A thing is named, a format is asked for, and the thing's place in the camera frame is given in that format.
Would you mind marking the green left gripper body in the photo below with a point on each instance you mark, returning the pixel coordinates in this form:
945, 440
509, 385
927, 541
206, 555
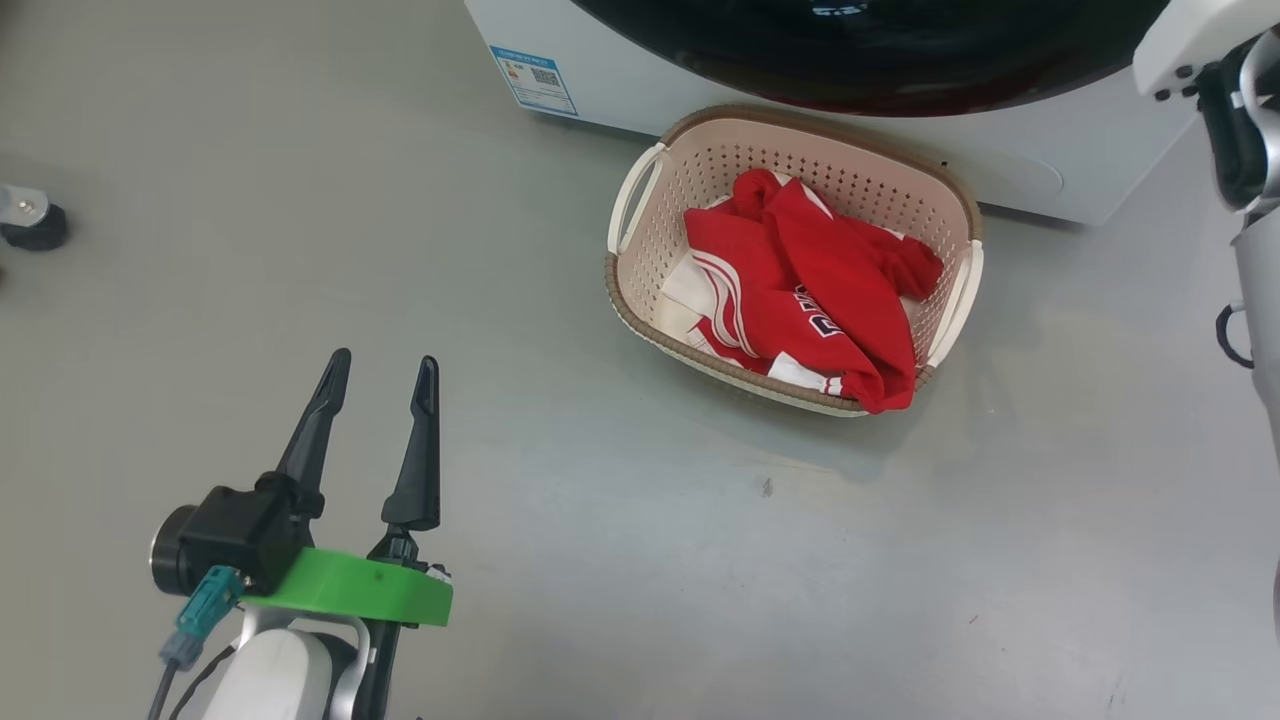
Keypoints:
360, 590

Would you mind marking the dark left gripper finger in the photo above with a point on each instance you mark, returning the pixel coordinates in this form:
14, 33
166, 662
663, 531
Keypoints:
315, 440
422, 470

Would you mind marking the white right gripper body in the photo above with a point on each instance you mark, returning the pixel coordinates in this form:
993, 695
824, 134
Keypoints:
1200, 30

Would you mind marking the washing machine glass door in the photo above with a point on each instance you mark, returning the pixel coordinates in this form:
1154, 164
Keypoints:
900, 60

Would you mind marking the red and white jersey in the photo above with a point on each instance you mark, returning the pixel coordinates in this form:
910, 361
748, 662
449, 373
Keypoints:
820, 290

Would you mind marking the white front-load washing machine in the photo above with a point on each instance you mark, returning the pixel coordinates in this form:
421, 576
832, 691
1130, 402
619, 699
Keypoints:
1080, 150

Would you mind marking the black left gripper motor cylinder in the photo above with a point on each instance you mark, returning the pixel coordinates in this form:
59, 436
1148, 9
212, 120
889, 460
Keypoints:
168, 550

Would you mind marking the beige perforated laundry basket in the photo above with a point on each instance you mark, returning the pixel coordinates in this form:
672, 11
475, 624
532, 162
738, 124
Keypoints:
880, 170

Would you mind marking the round white filter cover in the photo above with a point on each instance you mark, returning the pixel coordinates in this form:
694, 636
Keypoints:
1025, 175

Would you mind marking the blue energy label sticker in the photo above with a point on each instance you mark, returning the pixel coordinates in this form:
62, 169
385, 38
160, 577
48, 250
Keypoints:
533, 80

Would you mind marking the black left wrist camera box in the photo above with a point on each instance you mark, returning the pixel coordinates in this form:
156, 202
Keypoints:
245, 530

